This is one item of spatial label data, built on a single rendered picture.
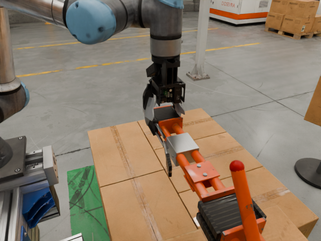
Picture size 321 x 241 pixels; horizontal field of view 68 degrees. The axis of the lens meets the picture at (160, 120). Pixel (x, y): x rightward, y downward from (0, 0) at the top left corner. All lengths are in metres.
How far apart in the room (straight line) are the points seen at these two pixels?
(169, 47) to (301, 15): 7.03
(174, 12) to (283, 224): 0.55
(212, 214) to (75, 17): 0.42
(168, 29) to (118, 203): 1.01
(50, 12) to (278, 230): 0.66
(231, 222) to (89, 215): 1.66
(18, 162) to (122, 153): 0.83
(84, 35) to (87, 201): 1.77
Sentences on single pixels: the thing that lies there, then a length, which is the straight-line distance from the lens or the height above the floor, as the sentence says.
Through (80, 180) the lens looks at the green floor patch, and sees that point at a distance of 2.30.
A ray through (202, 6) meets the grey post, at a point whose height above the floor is 1.12.
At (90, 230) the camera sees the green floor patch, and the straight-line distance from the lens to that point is 1.96.
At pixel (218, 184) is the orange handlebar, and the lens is 0.52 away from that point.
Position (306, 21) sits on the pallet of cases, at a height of 0.45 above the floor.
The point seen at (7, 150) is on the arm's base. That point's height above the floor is 1.07.
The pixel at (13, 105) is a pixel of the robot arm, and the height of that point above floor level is 1.20.
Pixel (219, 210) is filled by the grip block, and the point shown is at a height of 1.23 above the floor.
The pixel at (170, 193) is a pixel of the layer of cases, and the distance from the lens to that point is 1.38.
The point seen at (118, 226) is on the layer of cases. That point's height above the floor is 0.54.
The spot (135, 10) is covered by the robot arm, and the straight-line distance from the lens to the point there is 0.57.
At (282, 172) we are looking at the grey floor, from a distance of 2.52.
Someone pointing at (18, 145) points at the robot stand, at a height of 1.04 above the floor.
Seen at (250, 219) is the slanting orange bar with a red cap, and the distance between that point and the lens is 0.42.
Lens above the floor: 1.60
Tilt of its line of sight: 33 degrees down
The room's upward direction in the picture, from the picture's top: straight up
